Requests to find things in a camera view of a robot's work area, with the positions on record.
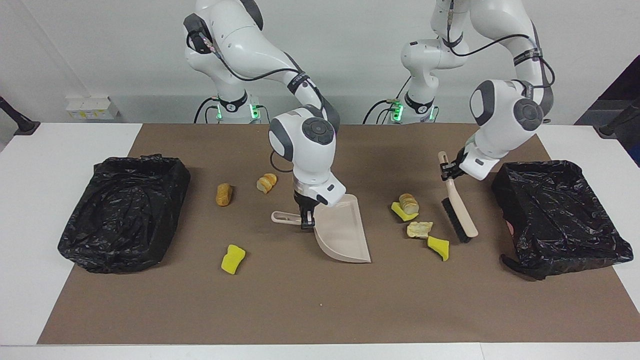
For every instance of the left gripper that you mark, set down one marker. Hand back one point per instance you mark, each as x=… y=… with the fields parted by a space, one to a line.
x=479 y=162

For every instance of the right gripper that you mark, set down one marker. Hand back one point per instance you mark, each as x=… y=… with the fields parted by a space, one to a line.
x=327 y=192

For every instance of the beige plastic dustpan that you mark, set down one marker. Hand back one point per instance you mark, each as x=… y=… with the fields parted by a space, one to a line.
x=345 y=235

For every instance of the beige hand brush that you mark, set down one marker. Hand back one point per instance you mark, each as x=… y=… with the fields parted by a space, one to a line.
x=462 y=215

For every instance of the orange striped croissant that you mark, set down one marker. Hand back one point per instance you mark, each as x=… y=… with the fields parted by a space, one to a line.
x=409 y=203

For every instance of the small striped croissant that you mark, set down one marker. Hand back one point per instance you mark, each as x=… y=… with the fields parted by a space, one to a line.
x=266 y=183

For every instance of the large yellow sponge piece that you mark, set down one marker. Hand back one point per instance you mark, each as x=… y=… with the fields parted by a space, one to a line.
x=400 y=212

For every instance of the pale striped bread piece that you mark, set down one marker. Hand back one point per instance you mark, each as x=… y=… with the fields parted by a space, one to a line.
x=419 y=230

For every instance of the small yellow sponge piece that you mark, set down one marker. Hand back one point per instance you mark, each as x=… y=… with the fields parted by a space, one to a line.
x=439 y=246

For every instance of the yellow sponge block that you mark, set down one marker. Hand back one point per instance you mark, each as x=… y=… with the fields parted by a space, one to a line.
x=233 y=259

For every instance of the brown bread roll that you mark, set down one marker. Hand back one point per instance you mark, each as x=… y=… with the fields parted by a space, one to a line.
x=224 y=195

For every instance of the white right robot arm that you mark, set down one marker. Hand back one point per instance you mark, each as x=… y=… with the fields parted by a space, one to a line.
x=235 y=40

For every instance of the black bag lined bin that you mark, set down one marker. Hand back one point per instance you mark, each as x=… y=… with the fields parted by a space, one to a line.
x=125 y=215
x=560 y=215

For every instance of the brown table mat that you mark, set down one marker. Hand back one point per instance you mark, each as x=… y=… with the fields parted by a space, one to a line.
x=250 y=310

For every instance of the black stand pole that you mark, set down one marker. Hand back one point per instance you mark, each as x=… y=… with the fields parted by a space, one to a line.
x=20 y=122
x=617 y=122

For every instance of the dark wall panel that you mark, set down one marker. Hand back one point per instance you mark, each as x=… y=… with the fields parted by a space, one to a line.
x=625 y=85

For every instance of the white wall socket box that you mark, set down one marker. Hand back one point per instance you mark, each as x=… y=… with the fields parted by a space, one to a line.
x=92 y=107

